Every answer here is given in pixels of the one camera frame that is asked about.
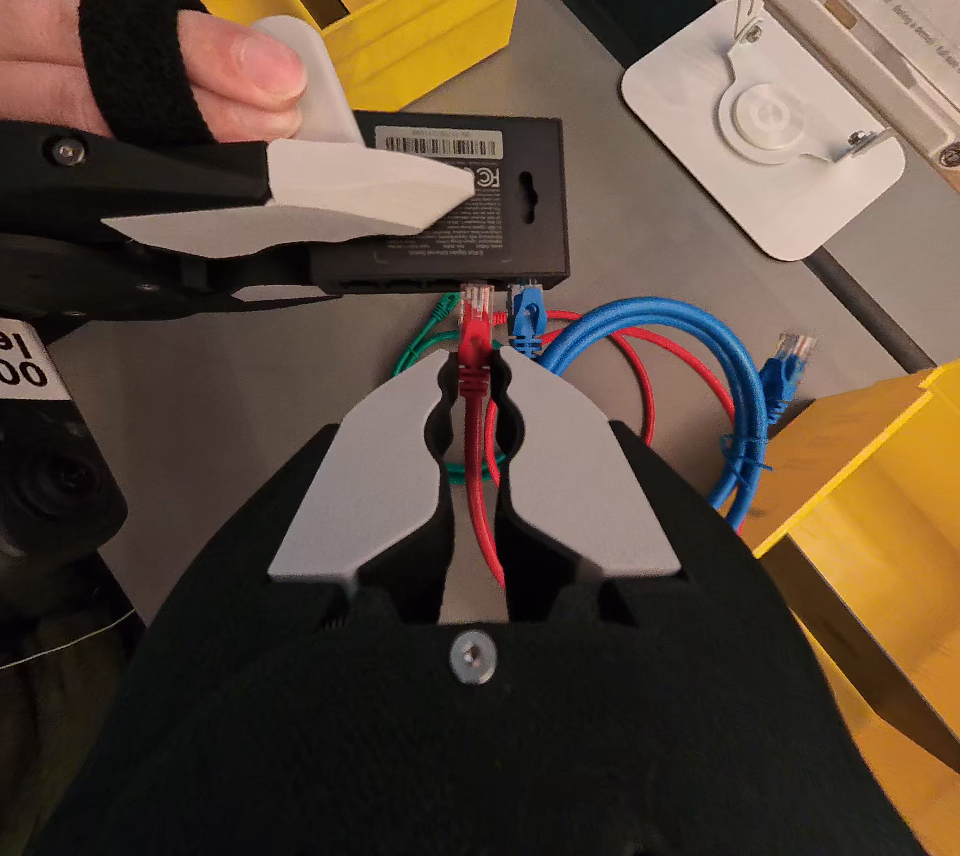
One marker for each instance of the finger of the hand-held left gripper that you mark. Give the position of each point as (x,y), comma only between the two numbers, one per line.
(360,189)
(285,294)

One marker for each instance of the black ethernet port box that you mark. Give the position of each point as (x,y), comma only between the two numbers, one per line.
(510,212)

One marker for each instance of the person's left hand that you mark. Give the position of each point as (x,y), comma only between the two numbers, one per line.
(38,39)

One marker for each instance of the person's leg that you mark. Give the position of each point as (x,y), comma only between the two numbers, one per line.
(60,736)

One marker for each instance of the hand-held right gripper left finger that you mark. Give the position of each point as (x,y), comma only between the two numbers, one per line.
(353,496)

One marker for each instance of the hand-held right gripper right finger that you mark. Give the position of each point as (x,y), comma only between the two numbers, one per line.
(593,496)

